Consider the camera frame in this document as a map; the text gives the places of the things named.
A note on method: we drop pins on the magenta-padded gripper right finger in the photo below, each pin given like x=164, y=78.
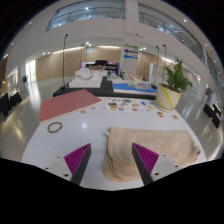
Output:
x=146, y=159

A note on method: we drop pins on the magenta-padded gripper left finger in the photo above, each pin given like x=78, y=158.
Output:
x=77, y=159

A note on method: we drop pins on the beige folded towel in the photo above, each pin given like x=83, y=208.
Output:
x=150, y=143

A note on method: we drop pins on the small wooden cutout piece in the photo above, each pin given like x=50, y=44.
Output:
x=160, y=114

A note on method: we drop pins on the salmon pink flat board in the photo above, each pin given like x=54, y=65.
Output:
x=66, y=105

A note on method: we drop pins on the sheet of colourful stickers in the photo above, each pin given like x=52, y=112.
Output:
x=130, y=105

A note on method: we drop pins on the potted palm in striped pot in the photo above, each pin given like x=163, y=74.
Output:
x=166, y=98

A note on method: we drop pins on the black low display table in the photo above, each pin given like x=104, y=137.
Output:
x=100, y=90

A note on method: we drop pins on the model on blue base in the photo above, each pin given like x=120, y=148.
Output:
x=123, y=88

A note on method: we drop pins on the white architectural model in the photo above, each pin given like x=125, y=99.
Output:
x=85, y=83

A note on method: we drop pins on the group of black chairs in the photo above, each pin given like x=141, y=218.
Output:
x=8, y=101
x=213, y=116

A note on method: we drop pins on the small potted hall plant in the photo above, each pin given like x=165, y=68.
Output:
x=24, y=79

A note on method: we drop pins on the black piano with purple screen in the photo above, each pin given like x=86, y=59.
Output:
x=111, y=68

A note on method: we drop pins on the black floor lamp stand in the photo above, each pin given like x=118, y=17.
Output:
x=63, y=60

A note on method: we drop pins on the coloured arrow direction signs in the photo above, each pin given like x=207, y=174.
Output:
x=131, y=51

